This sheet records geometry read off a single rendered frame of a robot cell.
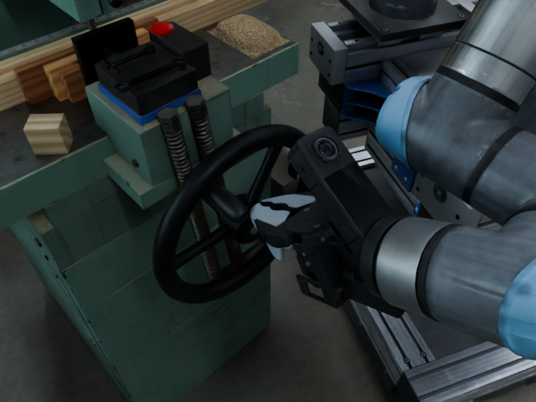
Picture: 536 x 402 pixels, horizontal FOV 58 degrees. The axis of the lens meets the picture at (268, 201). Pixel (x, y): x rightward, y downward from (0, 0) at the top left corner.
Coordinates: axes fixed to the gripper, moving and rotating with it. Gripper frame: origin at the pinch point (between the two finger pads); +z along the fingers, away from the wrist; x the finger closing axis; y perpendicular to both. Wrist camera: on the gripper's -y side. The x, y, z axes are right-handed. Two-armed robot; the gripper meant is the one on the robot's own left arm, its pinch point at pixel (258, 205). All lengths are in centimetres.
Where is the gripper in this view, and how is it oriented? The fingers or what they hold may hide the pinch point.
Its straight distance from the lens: 55.1
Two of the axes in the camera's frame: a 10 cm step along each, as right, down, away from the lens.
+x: 7.5, -4.7, 4.6
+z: -5.8, -1.3, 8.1
